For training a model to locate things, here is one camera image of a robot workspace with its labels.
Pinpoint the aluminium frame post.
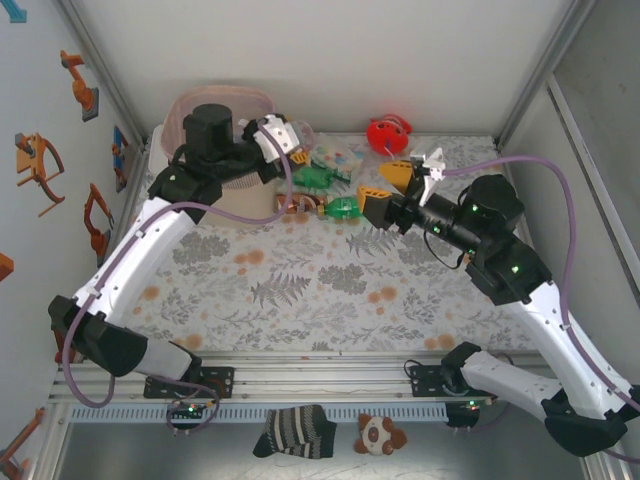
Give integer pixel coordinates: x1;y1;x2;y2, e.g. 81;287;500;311
494;0;599;147
57;0;151;151

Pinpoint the aluminium frame rail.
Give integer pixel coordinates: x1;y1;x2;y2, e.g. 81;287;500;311
49;351;551;404

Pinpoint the brown copper label bottle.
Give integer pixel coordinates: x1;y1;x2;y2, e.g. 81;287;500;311
274;192;326;216

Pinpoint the blue orange wall sticker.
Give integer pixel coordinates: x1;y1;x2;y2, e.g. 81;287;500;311
112;124;131;194

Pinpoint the orange clawed robot sticker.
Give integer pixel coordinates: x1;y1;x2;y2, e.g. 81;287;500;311
14;132;67;218

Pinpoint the blue gantry wall sticker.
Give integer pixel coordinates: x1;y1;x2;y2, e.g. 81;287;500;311
0;0;29;25

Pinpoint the green plastic soda bottle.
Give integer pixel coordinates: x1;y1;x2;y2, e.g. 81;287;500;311
292;164;342;194
317;196;367;223

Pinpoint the red plastic toy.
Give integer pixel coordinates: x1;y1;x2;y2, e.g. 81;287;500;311
366;114;415;157

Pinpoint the small orange robot sticker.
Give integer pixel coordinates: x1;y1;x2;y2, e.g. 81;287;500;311
59;48;100;123

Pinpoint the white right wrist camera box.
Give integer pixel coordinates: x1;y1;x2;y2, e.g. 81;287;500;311
408;144;449;206

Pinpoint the floral print tablecloth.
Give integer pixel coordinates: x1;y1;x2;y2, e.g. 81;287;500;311
97;132;539;354

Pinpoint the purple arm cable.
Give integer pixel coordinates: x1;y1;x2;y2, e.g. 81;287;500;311
442;155;640;464
59;149;296;437

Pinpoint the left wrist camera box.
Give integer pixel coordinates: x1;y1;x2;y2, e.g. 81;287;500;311
251;113;303;165

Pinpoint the white perforated cable tray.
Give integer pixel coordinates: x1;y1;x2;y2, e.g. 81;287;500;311
69;404;449;424

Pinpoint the pink white tissue box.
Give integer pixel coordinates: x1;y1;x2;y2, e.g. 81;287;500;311
149;124;176;174

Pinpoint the pink translucent bin liner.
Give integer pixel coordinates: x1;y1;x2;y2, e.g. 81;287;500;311
164;84;279;161

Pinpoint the beige ribbed plastic bin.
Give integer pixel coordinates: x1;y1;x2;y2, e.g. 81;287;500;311
162;84;281;232

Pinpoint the striped black grey sock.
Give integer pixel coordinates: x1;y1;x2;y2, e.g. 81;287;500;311
252;404;337;460

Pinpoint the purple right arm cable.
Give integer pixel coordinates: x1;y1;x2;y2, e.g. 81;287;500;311
442;155;640;464

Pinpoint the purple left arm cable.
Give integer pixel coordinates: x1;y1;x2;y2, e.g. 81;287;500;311
59;149;296;437

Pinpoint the brown white plush toy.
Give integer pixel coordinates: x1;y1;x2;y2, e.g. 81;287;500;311
355;413;409;457

